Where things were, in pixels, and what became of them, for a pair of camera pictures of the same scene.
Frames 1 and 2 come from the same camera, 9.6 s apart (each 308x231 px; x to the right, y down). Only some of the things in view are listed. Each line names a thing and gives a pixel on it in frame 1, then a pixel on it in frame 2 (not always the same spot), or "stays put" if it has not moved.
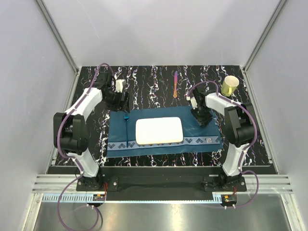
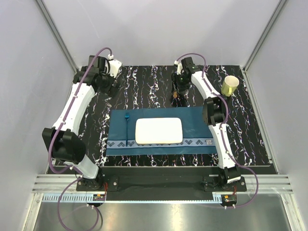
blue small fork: (126, 118) stays put
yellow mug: (230, 83) stays put
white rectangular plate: (160, 130) stays put
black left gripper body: (114, 101) -> (107, 87)
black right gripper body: (202, 115) -> (182, 84)
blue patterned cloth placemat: (160, 131) stays put
